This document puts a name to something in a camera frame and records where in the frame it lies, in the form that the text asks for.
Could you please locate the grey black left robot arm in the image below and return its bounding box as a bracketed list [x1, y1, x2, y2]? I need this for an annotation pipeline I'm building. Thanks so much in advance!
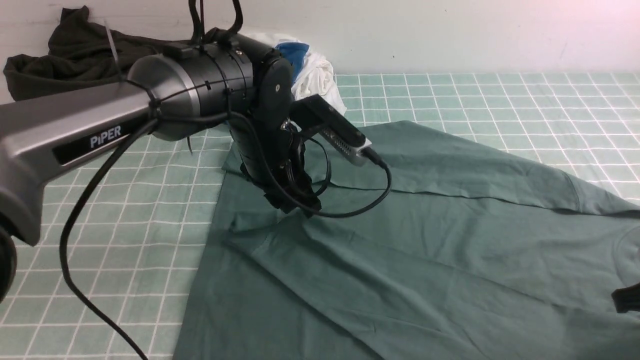
[0, 29, 322, 298]

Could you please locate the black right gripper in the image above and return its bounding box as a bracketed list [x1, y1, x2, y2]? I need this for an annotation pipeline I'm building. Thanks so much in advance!
[611, 283, 640, 313]

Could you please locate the green checkered tablecloth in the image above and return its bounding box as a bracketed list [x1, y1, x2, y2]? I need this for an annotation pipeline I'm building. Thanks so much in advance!
[0, 73, 639, 360]

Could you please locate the green long-sleeved shirt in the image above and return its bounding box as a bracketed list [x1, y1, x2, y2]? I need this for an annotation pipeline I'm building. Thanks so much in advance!
[173, 121, 640, 360]

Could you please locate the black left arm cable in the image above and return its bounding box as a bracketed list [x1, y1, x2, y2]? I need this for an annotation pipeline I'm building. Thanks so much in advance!
[59, 111, 392, 360]

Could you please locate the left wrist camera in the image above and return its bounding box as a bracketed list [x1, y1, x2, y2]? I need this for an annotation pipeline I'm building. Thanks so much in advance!
[289, 95, 382, 166]

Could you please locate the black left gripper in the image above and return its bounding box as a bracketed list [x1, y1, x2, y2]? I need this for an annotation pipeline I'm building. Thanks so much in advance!
[229, 117, 322, 214]

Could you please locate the dark olive crumpled garment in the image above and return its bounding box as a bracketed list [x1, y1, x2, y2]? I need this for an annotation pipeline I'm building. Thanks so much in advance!
[2, 6, 168, 101]

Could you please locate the blue crumpled garment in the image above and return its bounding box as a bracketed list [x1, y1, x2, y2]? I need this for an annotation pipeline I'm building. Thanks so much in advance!
[274, 41, 310, 83]

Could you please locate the white crumpled garment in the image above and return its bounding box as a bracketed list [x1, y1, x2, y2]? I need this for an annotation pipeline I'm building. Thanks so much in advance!
[244, 32, 347, 115]

